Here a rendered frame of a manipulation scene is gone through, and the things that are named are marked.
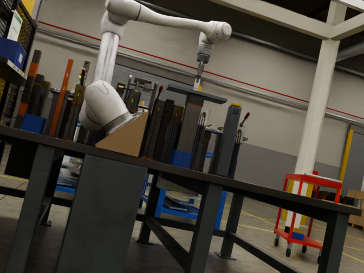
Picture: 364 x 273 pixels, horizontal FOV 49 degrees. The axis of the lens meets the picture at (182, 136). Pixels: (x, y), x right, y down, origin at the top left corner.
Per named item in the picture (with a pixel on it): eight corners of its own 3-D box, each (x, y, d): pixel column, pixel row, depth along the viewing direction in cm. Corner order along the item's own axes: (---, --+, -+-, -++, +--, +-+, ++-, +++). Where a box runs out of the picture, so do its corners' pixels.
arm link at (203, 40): (194, 45, 252) (203, 41, 240) (200, 22, 253) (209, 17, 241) (208, 51, 257) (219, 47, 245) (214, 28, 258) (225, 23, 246)
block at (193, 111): (186, 168, 248) (202, 98, 251) (188, 168, 240) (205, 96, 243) (170, 164, 246) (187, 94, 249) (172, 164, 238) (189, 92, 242)
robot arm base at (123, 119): (147, 112, 199) (140, 103, 199) (109, 136, 192) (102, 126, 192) (140, 119, 217) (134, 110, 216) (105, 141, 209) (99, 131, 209)
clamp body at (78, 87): (73, 142, 253) (86, 88, 255) (71, 142, 243) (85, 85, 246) (62, 140, 252) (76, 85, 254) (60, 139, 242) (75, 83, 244)
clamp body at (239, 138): (230, 179, 270) (241, 127, 273) (235, 180, 259) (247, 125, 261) (220, 176, 269) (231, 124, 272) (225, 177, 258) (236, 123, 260)
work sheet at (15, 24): (11, 62, 281) (23, 20, 283) (2, 54, 258) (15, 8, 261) (8, 61, 280) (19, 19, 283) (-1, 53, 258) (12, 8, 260)
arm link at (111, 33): (82, 120, 206) (72, 131, 225) (112, 128, 212) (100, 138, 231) (108, -2, 232) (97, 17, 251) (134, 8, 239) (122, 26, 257)
